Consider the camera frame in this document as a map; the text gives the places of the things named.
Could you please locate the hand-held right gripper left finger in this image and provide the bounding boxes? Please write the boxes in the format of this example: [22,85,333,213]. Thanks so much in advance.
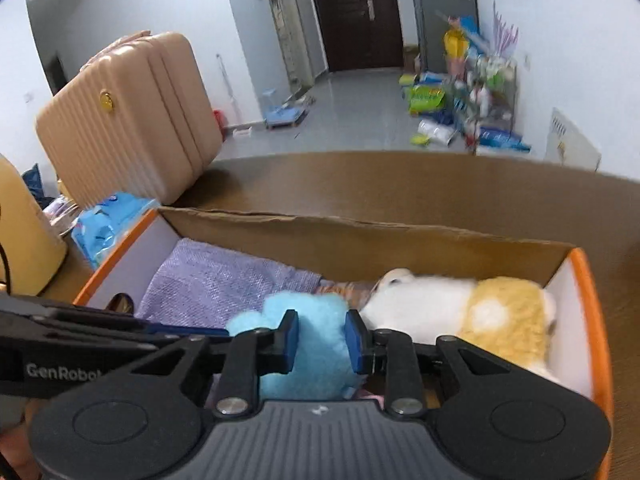
[120,309,301,418]

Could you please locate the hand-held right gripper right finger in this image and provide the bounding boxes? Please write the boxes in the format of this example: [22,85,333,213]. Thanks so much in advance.
[345,309,508,418]

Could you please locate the green packet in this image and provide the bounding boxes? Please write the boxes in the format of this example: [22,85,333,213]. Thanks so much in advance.
[408,84,448,115]

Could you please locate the blue flat packets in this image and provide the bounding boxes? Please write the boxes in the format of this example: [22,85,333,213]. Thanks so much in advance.
[477,127,532,154]

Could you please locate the yellow white plush toy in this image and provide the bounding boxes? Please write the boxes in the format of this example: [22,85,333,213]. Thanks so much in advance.
[359,268,559,386]

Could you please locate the purple artificial flowers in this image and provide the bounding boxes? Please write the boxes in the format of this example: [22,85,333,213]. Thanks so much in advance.
[492,0,521,56]

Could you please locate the light interior door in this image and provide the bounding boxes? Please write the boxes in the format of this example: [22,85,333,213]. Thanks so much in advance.
[259,0,316,89]

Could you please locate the light blue fluffy cloth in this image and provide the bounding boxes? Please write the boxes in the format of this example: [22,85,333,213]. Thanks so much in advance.
[226,290,367,402]

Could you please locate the dark brown entrance door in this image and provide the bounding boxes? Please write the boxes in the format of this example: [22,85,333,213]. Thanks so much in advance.
[305,0,405,72]

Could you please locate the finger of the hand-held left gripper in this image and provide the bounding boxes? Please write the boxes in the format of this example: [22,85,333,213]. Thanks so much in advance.
[0,318,211,357]
[0,292,232,338]

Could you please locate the white roll package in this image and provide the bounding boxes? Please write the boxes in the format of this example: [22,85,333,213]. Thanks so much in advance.
[417,118,459,146]

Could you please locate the purple woven towel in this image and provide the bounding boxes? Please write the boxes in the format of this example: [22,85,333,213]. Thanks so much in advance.
[134,237,324,331]

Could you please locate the pink ribbed suitcase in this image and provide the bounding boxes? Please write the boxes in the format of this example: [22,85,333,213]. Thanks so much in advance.
[34,31,225,210]

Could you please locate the wire rack of bottles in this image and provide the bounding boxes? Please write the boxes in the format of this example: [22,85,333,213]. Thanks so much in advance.
[447,54,519,146]

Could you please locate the yellow thermos jug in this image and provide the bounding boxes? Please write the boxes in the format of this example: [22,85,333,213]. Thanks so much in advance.
[0,152,69,297]

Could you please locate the red cardboard box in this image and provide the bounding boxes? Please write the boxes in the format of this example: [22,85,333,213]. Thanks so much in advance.
[72,205,615,480]

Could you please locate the blue step stool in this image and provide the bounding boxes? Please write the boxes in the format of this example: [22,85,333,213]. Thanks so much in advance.
[263,88,307,130]

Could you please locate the blue tissue packet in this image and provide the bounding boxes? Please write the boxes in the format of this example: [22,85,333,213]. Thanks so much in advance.
[72,190,161,271]

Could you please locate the yellow bucket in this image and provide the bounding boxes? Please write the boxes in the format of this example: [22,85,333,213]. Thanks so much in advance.
[443,27,469,59]

